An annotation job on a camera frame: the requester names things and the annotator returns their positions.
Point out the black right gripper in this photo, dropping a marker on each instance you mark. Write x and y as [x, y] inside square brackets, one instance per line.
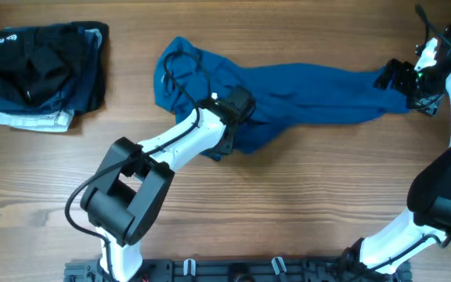
[402, 78]

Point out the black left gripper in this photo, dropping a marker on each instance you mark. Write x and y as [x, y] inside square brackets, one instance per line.
[243, 103]

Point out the blue polo shirt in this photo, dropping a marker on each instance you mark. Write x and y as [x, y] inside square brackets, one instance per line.
[285, 95]

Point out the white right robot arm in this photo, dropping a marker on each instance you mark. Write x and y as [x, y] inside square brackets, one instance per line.
[427, 217]

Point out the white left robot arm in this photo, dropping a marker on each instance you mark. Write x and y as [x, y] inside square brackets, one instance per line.
[125, 195]

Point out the navy folded garment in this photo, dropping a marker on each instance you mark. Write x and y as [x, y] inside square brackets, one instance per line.
[67, 98]

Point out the white folded garment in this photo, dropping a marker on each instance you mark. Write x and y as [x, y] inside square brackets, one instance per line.
[58, 121]

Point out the black folded garment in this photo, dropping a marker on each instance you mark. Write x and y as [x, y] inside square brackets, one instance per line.
[33, 66]

